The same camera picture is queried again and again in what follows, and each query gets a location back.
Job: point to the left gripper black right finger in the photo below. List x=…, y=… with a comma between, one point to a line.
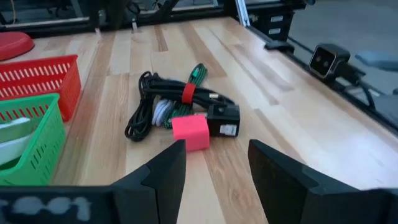
x=289, y=196

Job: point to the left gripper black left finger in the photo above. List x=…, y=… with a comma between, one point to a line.
x=161, y=193

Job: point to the pink cube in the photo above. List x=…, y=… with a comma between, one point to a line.
x=190, y=132

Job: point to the white acer product box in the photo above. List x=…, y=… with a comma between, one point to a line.
x=14, y=151

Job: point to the white green barcode box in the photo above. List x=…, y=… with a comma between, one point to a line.
x=14, y=130

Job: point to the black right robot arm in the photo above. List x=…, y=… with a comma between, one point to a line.
x=109, y=12

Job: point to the black power adapter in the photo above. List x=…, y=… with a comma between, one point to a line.
x=222, y=119

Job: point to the green plastic basket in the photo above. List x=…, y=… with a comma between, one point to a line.
x=43, y=149

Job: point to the red plastic basket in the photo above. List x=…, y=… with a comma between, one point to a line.
x=70, y=84

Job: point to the black edge clamp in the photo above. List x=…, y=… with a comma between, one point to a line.
x=279, y=46

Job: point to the grey office chair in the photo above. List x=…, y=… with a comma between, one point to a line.
x=377, y=59

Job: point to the black control box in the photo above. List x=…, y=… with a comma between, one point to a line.
x=273, y=25

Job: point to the silver aluminium bar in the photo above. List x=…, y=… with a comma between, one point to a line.
x=242, y=12

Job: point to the red desk lamp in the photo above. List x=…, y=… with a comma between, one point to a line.
x=12, y=45

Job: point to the black table-level camera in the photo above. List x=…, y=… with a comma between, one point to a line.
x=326, y=60

